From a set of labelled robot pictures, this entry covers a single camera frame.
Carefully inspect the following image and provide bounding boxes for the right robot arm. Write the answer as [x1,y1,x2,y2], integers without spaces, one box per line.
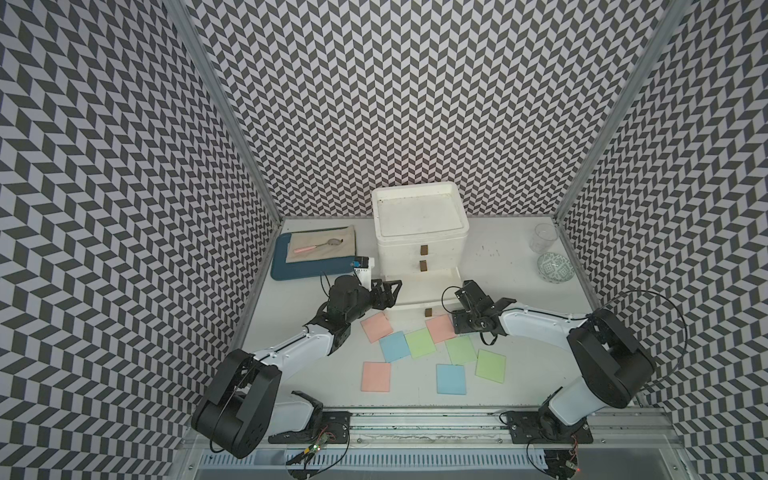
[450,280,656,441]

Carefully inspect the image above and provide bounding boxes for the green sticky note middle left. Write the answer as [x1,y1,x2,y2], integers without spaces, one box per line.
[405,328,436,359]

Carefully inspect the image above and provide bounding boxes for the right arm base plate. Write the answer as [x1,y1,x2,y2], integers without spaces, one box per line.
[500,410,594,445]

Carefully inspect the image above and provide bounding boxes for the aluminium front rail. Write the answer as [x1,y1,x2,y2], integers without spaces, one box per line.
[317,407,683,449]

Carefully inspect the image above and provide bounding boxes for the blue tray mat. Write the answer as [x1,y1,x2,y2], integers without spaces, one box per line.
[270,233,355,281]

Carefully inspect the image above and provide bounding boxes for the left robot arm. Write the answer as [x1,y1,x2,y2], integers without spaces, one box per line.
[191,275,403,459]

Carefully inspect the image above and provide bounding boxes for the green sticky note right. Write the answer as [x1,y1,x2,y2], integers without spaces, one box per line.
[475,350,506,384]

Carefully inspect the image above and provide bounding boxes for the white bottom drawer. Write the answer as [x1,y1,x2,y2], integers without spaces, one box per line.
[385,267,462,320]

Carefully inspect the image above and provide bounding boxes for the white three-drawer cabinet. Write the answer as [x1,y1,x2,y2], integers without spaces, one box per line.
[371,182,469,277]

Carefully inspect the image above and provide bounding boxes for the pink-handled metal spoon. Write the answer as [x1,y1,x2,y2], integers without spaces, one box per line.
[293,238,344,254]

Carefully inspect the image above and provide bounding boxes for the green sticky note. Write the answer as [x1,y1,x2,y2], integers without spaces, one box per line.
[444,336,477,366]
[475,350,506,384]
[405,328,436,359]

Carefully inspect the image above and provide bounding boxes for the beige folded cloth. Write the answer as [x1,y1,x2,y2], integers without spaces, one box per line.
[286,226,356,263]

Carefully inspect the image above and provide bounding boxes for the pink sticky note upper left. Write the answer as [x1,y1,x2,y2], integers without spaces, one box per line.
[361,312,394,343]

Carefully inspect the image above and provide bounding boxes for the green sticky note center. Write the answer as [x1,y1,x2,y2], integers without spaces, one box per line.
[444,336,477,366]

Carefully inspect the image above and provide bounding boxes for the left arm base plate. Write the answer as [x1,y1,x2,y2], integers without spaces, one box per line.
[268,411,351,446]

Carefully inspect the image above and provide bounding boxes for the clear glass cup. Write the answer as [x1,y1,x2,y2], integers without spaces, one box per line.
[529,223,559,254]

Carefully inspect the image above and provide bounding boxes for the blue sticky note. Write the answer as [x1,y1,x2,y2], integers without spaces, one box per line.
[436,364,467,395]
[379,331,410,363]

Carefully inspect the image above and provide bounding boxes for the pink sticky note lower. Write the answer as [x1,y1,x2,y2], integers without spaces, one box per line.
[361,362,392,393]

